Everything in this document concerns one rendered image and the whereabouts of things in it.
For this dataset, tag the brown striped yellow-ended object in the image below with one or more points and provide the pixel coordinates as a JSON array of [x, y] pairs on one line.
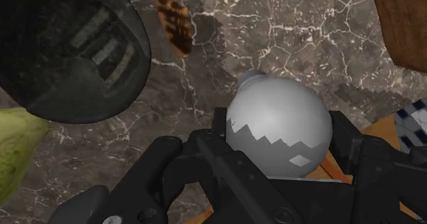
[[175, 23]]

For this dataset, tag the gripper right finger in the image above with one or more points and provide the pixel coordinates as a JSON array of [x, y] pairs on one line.
[[377, 176]]

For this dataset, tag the blue white checkered object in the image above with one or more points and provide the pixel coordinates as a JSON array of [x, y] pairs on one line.
[[412, 126]]

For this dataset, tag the black rounded appliance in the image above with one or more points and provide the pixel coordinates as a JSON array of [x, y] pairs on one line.
[[66, 49]]

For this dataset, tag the green leafy vegetable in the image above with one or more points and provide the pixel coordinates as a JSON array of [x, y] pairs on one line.
[[18, 150]]

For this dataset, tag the brown wooden object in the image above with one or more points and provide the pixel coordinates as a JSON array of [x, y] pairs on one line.
[[403, 19]]

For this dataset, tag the grey round vase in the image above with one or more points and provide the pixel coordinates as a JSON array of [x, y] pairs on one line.
[[277, 123]]

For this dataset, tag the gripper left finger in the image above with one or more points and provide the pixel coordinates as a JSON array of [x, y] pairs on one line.
[[216, 170]]

